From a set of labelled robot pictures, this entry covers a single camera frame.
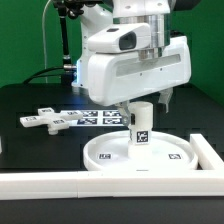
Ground white cross-shaped table base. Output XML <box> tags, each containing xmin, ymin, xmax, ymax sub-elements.
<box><xmin>20</xmin><ymin>107</ymin><xmax>83</xmax><ymax>135</ymax></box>

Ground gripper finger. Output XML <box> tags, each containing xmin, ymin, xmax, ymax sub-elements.
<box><xmin>158</xmin><ymin>88</ymin><xmax>173</xmax><ymax>112</ymax></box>
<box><xmin>116</xmin><ymin>101</ymin><xmax>131</xmax><ymax>126</ymax></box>

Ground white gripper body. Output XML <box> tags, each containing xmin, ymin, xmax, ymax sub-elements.
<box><xmin>88</xmin><ymin>36</ymin><xmax>191</xmax><ymax>106</ymax></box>

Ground white round table top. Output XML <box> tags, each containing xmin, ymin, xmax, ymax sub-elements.
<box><xmin>83</xmin><ymin>131</ymin><xmax>198</xmax><ymax>172</ymax></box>

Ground white marker sheet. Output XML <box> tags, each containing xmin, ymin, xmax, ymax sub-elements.
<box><xmin>69</xmin><ymin>110</ymin><xmax>122</xmax><ymax>127</ymax></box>

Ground white L-shaped fence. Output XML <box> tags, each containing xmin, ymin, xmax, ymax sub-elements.
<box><xmin>0</xmin><ymin>134</ymin><xmax>224</xmax><ymax>200</ymax></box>

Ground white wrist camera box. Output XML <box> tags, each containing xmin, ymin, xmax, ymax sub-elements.
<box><xmin>88</xmin><ymin>23</ymin><xmax>151</xmax><ymax>54</ymax></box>

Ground black cable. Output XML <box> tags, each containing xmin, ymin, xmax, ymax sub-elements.
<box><xmin>22</xmin><ymin>66</ymin><xmax>76</xmax><ymax>85</ymax></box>

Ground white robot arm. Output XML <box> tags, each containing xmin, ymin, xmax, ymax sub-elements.
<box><xmin>75</xmin><ymin>0</ymin><xmax>200</xmax><ymax>126</ymax></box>

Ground black camera stand pole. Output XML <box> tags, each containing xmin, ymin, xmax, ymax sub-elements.
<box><xmin>53</xmin><ymin>0</ymin><xmax>102</xmax><ymax>85</ymax></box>

